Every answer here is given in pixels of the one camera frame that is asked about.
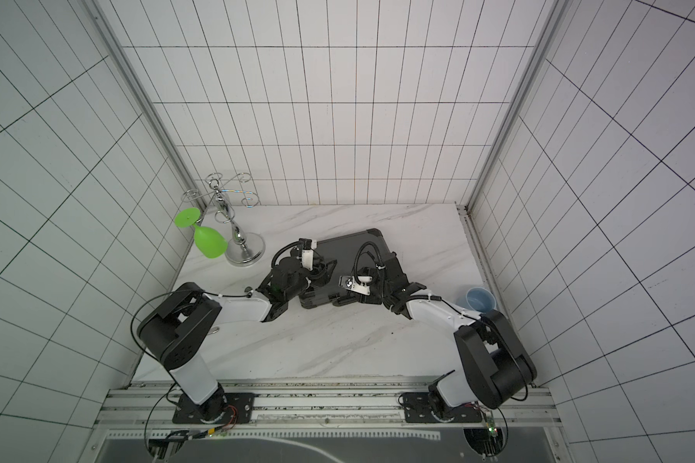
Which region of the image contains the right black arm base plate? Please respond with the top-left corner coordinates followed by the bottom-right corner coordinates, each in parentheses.
top-left (398, 392), bottom-right (483, 424)

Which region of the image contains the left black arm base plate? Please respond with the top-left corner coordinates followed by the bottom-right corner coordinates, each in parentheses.
top-left (172, 393), bottom-right (256, 426)

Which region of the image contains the green plastic wine glass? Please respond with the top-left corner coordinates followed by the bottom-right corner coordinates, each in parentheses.
top-left (174, 208), bottom-right (228, 260)

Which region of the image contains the light blue mug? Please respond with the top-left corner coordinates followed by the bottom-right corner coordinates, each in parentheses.
top-left (459, 287), bottom-right (497, 313)

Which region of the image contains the aluminium mounting rail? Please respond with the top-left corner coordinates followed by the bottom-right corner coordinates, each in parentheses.
top-left (96, 377), bottom-right (562, 436)

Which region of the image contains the chrome glass holder stand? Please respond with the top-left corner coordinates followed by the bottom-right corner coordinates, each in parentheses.
top-left (181, 173), bottom-right (266, 266)

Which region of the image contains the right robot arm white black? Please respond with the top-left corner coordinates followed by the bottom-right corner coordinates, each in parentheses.
top-left (340, 241), bottom-right (538, 419)

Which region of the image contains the black poker set case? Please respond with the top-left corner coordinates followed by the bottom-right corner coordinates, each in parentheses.
top-left (299, 229), bottom-right (391, 309)

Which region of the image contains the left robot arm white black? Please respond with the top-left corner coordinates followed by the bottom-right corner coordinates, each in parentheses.
top-left (136, 238), bottom-right (337, 412)

